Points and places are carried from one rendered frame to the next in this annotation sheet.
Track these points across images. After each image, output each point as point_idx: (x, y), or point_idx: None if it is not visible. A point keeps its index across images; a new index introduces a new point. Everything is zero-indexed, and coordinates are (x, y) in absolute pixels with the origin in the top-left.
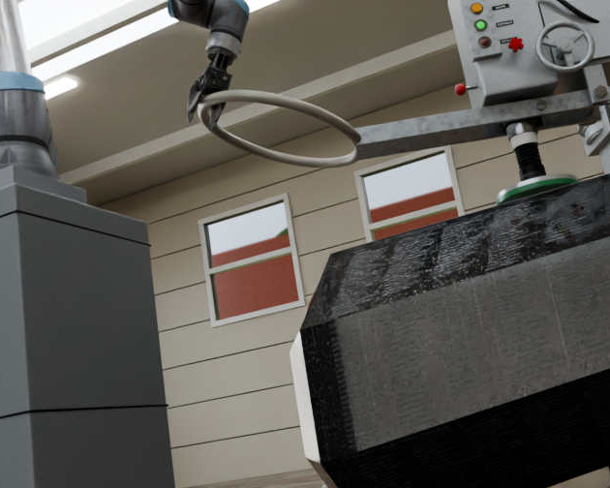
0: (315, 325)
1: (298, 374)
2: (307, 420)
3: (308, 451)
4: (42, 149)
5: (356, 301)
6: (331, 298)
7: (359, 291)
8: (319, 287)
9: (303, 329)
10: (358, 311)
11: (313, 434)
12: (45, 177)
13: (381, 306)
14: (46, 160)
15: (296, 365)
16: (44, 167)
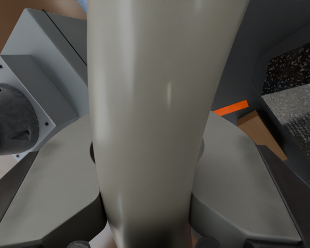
0: (268, 107)
1: (262, 73)
2: (257, 74)
3: (257, 65)
4: (2, 151)
5: (302, 132)
6: (302, 107)
7: None
8: None
9: (263, 98)
10: (291, 136)
11: (254, 79)
12: (34, 149)
13: (301, 151)
14: (15, 148)
15: (263, 73)
16: (25, 150)
